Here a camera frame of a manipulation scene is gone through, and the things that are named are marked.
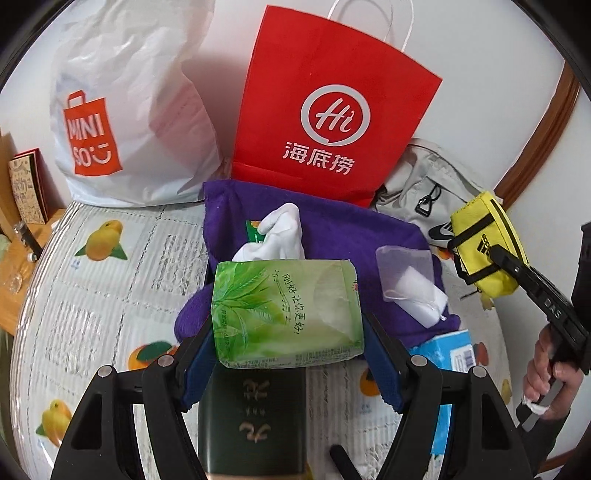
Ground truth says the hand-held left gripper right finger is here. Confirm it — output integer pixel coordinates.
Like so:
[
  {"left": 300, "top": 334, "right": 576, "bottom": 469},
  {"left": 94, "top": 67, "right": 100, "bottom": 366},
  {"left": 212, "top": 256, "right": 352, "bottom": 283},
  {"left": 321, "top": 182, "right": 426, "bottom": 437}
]
[{"left": 362, "top": 311, "right": 548, "bottom": 480}]

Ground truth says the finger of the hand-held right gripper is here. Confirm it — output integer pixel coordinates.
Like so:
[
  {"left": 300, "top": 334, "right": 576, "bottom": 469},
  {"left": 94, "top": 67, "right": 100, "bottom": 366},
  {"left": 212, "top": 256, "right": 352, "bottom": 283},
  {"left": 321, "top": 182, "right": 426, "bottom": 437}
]
[{"left": 492, "top": 244, "right": 532, "bottom": 278}]

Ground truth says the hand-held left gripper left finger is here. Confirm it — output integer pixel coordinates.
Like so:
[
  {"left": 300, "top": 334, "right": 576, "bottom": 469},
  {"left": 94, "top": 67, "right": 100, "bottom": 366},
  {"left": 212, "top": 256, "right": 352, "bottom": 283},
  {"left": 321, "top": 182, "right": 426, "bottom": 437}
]
[{"left": 50, "top": 318, "right": 218, "bottom": 480}]

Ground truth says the yellow pouch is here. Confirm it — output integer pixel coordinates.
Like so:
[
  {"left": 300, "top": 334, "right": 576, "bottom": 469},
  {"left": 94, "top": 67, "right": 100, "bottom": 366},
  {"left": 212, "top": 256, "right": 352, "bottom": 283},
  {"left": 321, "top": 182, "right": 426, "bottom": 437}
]
[{"left": 447, "top": 193, "right": 529, "bottom": 298}]

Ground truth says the light green tissue pack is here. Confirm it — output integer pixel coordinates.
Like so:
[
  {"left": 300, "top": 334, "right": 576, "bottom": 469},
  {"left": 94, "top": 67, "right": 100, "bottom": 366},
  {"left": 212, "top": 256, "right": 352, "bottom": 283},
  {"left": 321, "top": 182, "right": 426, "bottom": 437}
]
[{"left": 210, "top": 258, "right": 365, "bottom": 370}]

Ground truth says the mesh drawstring pouch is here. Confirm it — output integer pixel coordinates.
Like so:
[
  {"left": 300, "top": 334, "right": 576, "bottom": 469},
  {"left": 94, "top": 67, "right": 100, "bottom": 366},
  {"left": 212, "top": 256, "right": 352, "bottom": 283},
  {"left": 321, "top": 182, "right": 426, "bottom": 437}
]
[{"left": 375, "top": 244, "right": 448, "bottom": 324}]

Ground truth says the dark green packet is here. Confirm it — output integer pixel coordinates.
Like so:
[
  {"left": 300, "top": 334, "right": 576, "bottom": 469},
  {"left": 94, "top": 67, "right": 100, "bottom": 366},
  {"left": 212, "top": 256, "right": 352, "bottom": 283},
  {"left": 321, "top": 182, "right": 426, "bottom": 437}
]
[{"left": 244, "top": 219, "right": 269, "bottom": 243}]

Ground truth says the white glove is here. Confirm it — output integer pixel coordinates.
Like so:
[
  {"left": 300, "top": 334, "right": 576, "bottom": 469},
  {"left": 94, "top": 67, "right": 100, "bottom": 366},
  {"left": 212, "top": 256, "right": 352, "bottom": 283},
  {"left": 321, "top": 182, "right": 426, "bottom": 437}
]
[{"left": 231, "top": 203, "right": 306, "bottom": 263}]

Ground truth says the person's right hand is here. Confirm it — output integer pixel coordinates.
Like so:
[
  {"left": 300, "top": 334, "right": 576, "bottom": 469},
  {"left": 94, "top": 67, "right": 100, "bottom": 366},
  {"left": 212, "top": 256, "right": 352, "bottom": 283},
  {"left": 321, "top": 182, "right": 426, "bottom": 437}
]
[{"left": 522, "top": 325, "right": 585, "bottom": 418}]

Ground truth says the blue tissue pack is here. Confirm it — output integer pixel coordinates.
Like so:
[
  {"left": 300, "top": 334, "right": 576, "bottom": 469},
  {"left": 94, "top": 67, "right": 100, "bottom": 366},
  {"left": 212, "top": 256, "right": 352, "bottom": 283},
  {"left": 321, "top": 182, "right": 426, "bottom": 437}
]
[{"left": 409, "top": 330, "right": 476, "bottom": 462}]

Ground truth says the dark green box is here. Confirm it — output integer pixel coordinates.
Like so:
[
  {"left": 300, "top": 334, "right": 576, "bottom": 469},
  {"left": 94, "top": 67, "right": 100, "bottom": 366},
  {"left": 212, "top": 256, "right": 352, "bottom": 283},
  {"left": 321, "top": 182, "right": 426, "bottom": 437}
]
[{"left": 196, "top": 364, "right": 310, "bottom": 480}]

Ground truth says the grey waist bag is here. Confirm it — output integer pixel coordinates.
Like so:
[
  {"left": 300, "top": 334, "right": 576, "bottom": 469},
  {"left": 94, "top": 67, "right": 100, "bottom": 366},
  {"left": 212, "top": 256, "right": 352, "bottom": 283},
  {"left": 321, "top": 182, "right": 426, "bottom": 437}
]
[{"left": 374, "top": 138, "right": 504, "bottom": 252}]

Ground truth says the fruit print tablecloth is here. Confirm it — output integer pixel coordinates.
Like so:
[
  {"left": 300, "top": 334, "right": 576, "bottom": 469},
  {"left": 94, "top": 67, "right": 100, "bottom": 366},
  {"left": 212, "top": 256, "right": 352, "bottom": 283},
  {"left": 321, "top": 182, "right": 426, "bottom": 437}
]
[{"left": 9, "top": 203, "right": 522, "bottom": 480}]

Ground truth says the purple towel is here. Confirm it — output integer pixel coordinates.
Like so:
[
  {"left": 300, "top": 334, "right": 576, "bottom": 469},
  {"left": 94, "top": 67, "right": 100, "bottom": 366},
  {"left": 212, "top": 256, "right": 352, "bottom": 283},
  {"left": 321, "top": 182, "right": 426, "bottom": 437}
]
[{"left": 173, "top": 180, "right": 462, "bottom": 414}]

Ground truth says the wooden nightstand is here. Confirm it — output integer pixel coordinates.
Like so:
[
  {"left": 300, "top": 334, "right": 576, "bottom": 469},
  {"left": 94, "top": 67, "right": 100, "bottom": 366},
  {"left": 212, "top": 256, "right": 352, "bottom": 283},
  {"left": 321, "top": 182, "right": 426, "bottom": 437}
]
[{"left": 0, "top": 131, "right": 68, "bottom": 333}]

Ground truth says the brown patterned book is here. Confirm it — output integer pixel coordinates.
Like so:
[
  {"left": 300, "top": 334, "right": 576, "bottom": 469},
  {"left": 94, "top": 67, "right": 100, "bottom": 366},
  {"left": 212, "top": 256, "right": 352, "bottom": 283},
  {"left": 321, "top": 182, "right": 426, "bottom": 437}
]
[{"left": 8, "top": 148, "right": 49, "bottom": 225}]

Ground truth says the red paper bag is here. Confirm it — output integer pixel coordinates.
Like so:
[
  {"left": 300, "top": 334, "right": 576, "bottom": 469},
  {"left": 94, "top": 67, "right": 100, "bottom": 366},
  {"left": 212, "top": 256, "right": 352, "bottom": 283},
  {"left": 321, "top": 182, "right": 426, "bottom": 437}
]
[{"left": 230, "top": 0, "right": 443, "bottom": 208}]

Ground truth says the white plastic shopping bag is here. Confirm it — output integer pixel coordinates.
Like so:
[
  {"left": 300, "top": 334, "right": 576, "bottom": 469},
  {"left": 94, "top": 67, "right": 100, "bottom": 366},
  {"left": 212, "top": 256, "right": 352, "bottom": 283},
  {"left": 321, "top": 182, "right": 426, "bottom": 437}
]
[{"left": 50, "top": 0, "right": 222, "bottom": 208}]

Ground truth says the wooden door frame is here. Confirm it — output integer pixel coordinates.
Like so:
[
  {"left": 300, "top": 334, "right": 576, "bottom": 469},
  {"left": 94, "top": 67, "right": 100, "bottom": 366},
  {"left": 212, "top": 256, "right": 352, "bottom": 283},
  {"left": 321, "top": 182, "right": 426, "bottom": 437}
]
[{"left": 496, "top": 60, "right": 580, "bottom": 199}]

